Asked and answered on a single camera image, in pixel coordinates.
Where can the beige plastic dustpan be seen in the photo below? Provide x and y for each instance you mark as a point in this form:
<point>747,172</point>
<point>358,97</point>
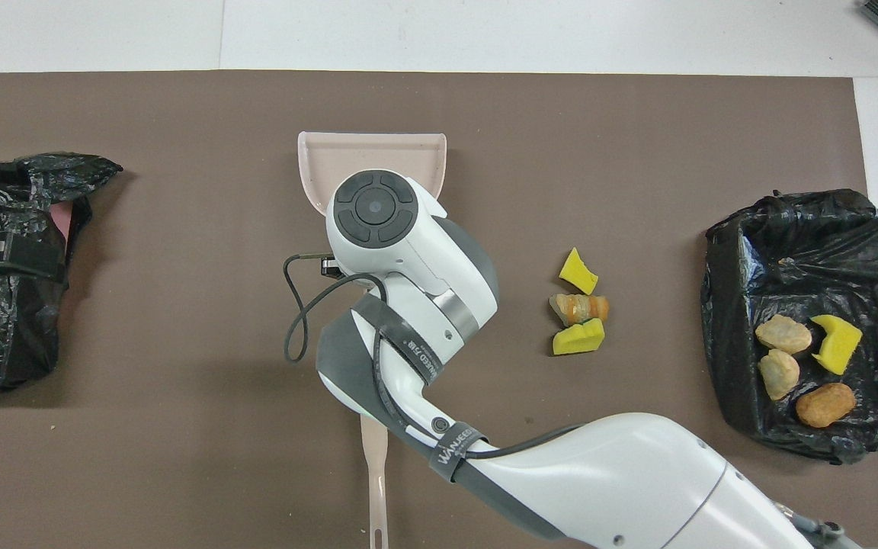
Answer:
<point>370,152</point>

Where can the beige hand brush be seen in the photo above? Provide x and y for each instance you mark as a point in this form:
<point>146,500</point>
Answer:
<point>374,457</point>

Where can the yellow sponge wedge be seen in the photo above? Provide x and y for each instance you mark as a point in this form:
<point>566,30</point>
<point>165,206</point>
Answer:
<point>578,272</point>

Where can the striped croissant bread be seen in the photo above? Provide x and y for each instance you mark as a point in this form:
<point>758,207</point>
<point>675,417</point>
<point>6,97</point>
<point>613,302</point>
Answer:
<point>578,309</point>

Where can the yellow green sponge block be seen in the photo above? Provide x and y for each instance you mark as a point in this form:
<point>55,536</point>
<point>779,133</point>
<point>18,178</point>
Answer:
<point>578,339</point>

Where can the pale dumpling piece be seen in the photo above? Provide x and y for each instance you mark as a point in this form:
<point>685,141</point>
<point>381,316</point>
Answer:
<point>783,334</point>
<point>778,374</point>

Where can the notched yellow sponge piece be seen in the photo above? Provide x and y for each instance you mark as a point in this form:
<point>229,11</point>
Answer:
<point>837,345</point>

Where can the brown fried bread roll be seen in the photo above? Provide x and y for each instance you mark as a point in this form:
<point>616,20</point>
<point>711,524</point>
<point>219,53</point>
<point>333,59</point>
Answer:
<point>825,405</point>

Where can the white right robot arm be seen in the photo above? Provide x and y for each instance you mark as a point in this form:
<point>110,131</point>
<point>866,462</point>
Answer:
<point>637,473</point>

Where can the pink plastic bin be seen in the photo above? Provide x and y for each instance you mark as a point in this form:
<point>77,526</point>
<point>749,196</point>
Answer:
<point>62,221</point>

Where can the black bag lined bin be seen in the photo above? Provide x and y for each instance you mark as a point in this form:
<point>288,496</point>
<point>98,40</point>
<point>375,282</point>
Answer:
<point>728,343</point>

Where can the brown table mat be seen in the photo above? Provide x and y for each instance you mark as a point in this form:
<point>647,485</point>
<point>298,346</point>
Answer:
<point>439,99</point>

